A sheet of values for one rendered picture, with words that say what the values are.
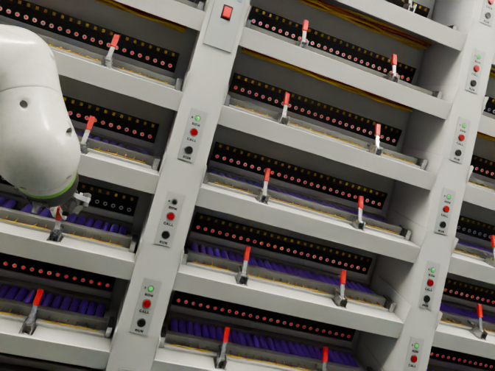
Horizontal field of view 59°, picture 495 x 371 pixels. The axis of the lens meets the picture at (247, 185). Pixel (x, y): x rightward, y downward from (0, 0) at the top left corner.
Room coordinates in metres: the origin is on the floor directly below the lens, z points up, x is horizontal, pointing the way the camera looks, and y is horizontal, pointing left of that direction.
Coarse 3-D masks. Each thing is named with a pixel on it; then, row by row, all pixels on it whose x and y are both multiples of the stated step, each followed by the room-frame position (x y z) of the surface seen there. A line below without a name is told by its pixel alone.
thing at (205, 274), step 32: (224, 224) 1.21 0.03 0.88; (192, 256) 1.10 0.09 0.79; (224, 256) 1.16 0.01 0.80; (256, 256) 1.22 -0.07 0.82; (288, 256) 1.26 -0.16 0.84; (320, 256) 1.28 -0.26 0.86; (352, 256) 1.30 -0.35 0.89; (192, 288) 1.04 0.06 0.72; (224, 288) 1.05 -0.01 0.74; (256, 288) 1.07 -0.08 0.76; (288, 288) 1.13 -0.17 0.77; (320, 288) 1.18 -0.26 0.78; (352, 288) 1.23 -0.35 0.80; (384, 288) 1.28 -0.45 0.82; (320, 320) 1.12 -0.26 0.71; (352, 320) 1.13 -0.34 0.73; (384, 320) 1.15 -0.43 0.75
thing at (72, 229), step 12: (0, 216) 0.99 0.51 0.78; (12, 216) 0.99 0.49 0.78; (24, 216) 0.99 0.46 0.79; (36, 216) 1.00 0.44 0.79; (48, 228) 1.01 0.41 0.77; (72, 228) 1.02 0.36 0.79; (84, 228) 1.03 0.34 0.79; (96, 240) 1.02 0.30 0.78; (108, 240) 1.05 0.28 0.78; (120, 240) 1.05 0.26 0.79
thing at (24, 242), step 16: (16, 192) 1.10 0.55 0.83; (96, 208) 1.14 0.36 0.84; (0, 224) 0.97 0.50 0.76; (144, 224) 1.10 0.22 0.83; (0, 240) 0.94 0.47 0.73; (16, 240) 0.94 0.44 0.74; (32, 240) 0.95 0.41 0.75; (64, 240) 0.99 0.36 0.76; (32, 256) 0.96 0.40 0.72; (48, 256) 0.96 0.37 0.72; (64, 256) 0.97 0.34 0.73; (80, 256) 0.97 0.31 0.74; (96, 256) 0.98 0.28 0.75; (112, 256) 0.99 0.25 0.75; (128, 256) 1.02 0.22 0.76; (96, 272) 0.99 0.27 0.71; (112, 272) 1.00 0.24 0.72; (128, 272) 1.00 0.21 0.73
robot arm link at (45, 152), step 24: (0, 96) 0.56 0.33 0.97; (24, 96) 0.56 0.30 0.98; (48, 96) 0.58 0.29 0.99; (0, 120) 0.55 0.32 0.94; (24, 120) 0.55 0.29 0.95; (48, 120) 0.56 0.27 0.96; (0, 144) 0.55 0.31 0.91; (24, 144) 0.54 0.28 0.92; (48, 144) 0.56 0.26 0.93; (72, 144) 0.58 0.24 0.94; (0, 168) 0.56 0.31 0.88; (24, 168) 0.55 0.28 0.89; (48, 168) 0.56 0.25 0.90; (72, 168) 0.60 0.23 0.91; (24, 192) 0.65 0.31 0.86; (48, 192) 0.64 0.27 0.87
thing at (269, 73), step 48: (48, 0) 1.10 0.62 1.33; (288, 0) 1.24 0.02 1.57; (432, 0) 1.35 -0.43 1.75; (192, 48) 1.19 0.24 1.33; (240, 48) 1.22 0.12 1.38; (384, 48) 1.32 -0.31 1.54; (96, 96) 1.15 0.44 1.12; (336, 96) 1.30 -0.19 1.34; (240, 144) 1.24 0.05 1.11; (144, 192) 1.19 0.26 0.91
